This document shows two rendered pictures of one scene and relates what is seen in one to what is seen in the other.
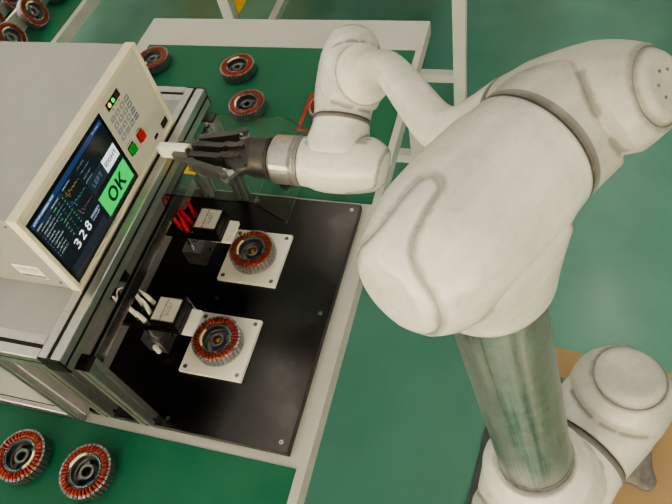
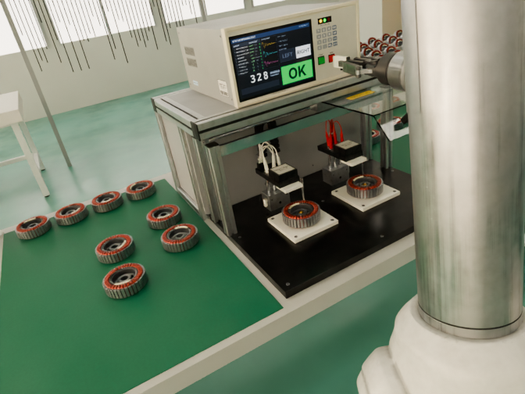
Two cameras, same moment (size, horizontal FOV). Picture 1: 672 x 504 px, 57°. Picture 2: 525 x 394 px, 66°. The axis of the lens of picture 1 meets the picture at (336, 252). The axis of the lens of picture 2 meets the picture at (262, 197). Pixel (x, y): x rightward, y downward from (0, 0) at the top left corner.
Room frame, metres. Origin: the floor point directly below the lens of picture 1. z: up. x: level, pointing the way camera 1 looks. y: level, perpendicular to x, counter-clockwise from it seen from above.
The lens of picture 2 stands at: (-0.13, -0.21, 1.41)
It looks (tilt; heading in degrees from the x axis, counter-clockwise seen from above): 28 degrees down; 37
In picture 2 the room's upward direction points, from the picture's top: 10 degrees counter-clockwise
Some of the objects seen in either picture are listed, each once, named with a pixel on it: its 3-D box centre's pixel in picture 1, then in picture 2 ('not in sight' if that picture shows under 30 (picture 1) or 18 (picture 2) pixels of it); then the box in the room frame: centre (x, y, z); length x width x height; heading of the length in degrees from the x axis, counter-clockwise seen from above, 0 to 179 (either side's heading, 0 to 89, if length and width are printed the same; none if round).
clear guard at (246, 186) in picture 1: (230, 164); (379, 107); (1.01, 0.17, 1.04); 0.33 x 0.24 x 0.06; 62
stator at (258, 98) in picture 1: (247, 105); not in sight; (1.51, 0.13, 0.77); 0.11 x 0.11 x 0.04
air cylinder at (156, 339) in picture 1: (161, 331); (276, 197); (0.80, 0.43, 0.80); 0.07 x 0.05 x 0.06; 152
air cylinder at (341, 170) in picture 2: (199, 246); (335, 173); (1.01, 0.32, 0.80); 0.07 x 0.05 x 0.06; 152
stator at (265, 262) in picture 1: (252, 252); (364, 185); (0.94, 0.19, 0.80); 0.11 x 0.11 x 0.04
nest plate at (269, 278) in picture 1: (255, 257); (365, 192); (0.94, 0.19, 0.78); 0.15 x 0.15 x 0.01; 62
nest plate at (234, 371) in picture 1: (221, 345); (301, 220); (0.73, 0.31, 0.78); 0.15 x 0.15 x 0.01; 62
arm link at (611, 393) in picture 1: (613, 403); not in sight; (0.31, -0.36, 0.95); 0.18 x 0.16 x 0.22; 121
